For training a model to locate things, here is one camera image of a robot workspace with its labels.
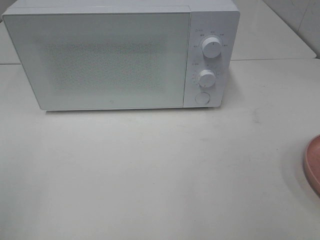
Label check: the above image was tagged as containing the white microwave oven body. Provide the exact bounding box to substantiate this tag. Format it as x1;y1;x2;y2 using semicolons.
2;0;240;110

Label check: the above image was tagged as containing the pink round plate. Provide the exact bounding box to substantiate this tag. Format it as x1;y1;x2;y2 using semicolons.
303;135;320;196

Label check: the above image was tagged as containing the white timer knob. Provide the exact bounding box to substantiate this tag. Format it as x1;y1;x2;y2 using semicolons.
198;69;217;88

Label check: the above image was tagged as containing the white microwave door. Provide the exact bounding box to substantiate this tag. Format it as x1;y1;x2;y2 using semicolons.
3;13;190;111

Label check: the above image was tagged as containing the round door release button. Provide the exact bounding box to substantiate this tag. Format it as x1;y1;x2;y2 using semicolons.
195;92;210;105

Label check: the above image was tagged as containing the upper white power knob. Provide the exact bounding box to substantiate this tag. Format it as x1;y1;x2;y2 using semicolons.
201;36;222;59

